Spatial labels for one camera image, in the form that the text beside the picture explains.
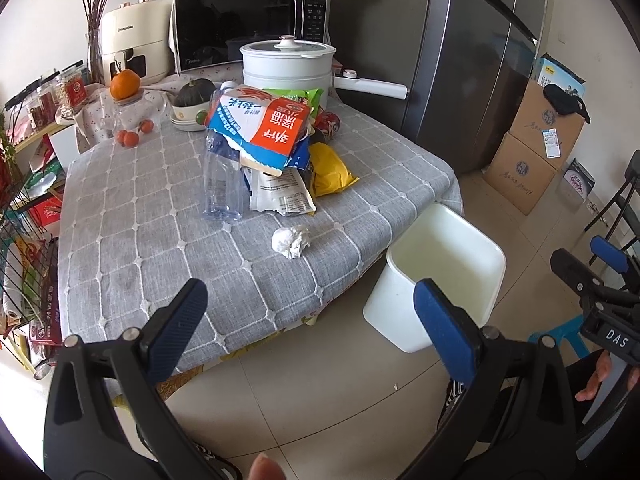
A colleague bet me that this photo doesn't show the black microwave oven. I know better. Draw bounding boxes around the black microwave oven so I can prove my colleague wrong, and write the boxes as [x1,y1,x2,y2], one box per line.
[170,0,331,73]

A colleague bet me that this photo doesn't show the black folding chair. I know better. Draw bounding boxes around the black folding chair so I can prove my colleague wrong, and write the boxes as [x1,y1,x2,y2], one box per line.
[584,150,640,252]

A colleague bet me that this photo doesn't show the red blue white milk carton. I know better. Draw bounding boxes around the red blue white milk carton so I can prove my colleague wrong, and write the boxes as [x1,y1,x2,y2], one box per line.
[206,84,312,177]

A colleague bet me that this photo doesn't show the green snack bag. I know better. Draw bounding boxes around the green snack bag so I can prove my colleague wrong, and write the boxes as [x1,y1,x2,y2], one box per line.
[266,88,324,118]

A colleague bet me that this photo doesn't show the blue plastic stool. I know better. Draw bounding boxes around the blue plastic stool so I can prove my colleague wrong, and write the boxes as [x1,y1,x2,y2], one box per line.
[547,315,590,359]

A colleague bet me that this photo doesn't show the white electric cooking pot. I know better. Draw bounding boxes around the white electric cooking pot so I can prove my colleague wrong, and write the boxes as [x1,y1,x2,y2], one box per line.
[240,36,409,106]

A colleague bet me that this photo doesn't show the person's left hand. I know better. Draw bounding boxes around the person's left hand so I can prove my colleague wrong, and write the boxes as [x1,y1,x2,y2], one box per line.
[247,453,286,480]

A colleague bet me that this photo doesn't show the dark green pumpkin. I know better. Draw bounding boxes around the dark green pumpkin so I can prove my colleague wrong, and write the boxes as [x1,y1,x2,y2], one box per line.
[174,78,216,107]

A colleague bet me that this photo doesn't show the blue white box on carton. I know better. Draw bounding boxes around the blue white box on carton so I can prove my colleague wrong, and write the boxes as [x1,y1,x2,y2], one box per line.
[532,53,586,98]

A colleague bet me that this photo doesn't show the floral white cloth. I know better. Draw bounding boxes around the floral white cloth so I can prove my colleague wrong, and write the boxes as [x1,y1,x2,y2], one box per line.
[74,63,243,154]

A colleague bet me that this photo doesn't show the large orange fruit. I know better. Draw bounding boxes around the large orange fruit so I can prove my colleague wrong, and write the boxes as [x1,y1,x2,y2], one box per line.
[110,68,141,101]

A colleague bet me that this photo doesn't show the white plastic trash bin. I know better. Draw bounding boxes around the white plastic trash bin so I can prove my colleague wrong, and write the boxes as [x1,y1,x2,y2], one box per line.
[363,203,506,353]

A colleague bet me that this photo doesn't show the upper cardboard box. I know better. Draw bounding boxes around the upper cardboard box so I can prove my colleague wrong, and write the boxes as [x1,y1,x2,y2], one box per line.
[509,80,585,168]

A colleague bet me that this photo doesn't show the wire storage rack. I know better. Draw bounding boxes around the wire storage rack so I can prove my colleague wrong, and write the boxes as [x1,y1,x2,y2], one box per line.
[0,109,66,376]

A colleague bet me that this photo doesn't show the small tangerine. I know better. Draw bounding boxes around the small tangerine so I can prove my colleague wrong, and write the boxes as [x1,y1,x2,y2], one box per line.
[115,130,126,145]
[122,131,140,148]
[138,119,154,134]

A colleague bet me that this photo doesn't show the yellow snack wrapper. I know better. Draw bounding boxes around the yellow snack wrapper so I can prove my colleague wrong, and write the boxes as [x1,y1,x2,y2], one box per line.
[309,142,358,197]

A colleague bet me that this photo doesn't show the stacked white bowls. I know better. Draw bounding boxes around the stacked white bowls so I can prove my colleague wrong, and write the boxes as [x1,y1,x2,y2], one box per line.
[169,102,209,132]

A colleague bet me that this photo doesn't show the beige bread snack pouch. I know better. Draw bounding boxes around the beige bread snack pouch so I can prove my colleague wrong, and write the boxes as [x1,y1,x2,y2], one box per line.
[250,168,317,217]

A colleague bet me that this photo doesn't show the glass jar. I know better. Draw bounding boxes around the glass jar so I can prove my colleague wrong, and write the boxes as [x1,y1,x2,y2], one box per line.
[96,88,168,136]

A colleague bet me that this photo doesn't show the dried branch vase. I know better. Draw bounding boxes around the dried branch vase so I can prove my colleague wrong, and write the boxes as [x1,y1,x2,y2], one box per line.
[80,0,108,84]

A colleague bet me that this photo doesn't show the person's right hand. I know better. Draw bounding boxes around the person's right hand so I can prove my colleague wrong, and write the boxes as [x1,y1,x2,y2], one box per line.
[575,350,612,402]

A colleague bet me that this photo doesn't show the clear plastic water bottle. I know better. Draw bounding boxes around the clear plastic water bottle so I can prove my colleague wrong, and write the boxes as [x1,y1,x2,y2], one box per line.
[202,81,248,221]

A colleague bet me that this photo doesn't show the red drink can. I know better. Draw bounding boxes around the red drink can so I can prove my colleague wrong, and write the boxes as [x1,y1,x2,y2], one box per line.
[310,110,342,144]

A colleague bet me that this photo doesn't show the white tissue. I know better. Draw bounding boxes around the white tissue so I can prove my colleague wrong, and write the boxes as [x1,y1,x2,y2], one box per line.
[271,226,310,259]

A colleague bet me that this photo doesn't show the grey checked tablecloth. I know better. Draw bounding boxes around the grey checked tablecloth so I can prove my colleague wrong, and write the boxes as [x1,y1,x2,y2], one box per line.
[58,100,462,370]

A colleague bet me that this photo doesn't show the dark grey refrigerator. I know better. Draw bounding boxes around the dark grey refrigerator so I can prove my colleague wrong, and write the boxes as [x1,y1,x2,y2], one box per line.
[328,0,549,175]

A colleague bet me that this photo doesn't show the lower cardboard box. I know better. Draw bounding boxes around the lower cardboard box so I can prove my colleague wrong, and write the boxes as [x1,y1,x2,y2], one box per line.
[484,133,556,214]

